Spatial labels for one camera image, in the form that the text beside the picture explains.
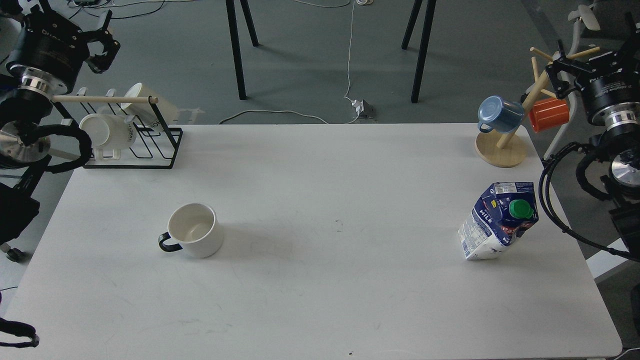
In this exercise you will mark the black wire mug rack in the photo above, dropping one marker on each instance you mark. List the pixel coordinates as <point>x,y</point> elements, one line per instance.
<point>151,150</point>

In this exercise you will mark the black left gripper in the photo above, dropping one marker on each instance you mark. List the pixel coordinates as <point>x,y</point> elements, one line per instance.
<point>53,44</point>

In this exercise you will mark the blue milk carton green cap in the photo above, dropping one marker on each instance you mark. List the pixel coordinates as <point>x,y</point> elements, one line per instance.
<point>500,216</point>

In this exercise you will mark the wooden mug tree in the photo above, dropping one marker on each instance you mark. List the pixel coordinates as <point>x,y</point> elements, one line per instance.
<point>507,149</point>

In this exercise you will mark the blue mug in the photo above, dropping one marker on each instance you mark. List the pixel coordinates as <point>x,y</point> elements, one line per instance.
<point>500,115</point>

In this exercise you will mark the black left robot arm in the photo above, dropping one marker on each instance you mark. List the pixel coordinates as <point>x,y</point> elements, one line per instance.
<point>25,143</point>

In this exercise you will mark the white mug black handle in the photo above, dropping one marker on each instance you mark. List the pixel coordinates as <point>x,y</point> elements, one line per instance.
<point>195,229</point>

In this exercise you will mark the white power adapter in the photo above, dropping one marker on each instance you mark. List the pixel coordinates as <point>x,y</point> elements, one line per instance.
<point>363,110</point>

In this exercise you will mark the white mug on rack rear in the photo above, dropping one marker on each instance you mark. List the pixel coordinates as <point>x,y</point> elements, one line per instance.
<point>145,111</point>

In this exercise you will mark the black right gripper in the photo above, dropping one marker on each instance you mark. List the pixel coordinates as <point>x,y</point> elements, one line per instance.
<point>607,83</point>

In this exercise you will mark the orange mug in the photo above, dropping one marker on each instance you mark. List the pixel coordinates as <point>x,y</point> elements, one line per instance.
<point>549,113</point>

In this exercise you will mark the black table leg right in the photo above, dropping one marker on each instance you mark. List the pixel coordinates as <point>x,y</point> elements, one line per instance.
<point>428,20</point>

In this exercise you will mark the white mug on rack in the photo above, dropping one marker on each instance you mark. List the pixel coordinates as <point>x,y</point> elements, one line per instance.
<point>145,111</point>
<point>109,132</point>

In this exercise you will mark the white mug on rack front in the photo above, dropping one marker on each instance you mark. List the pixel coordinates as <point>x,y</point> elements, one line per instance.
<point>109,132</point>

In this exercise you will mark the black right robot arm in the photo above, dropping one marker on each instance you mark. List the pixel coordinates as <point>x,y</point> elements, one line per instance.
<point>609,170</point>

